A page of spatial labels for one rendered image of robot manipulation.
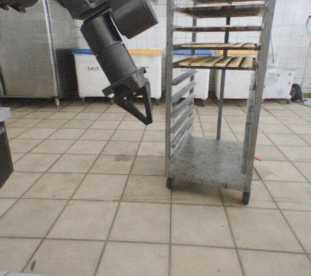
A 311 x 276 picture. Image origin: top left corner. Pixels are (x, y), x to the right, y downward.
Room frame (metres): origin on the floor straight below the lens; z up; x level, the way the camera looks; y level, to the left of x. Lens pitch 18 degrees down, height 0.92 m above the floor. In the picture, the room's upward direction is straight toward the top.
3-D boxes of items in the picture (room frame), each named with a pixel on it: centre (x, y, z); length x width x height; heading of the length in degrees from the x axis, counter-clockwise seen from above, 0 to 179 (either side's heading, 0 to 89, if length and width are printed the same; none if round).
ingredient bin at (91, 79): (3.77, 0.85, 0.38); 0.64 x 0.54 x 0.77; 179
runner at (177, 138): (1.64, -0.19, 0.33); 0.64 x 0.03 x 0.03; 161
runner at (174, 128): (1.64, -0.19, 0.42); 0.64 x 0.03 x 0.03; 161
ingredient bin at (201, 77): (3.68, -0.44, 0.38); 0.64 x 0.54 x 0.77; 175
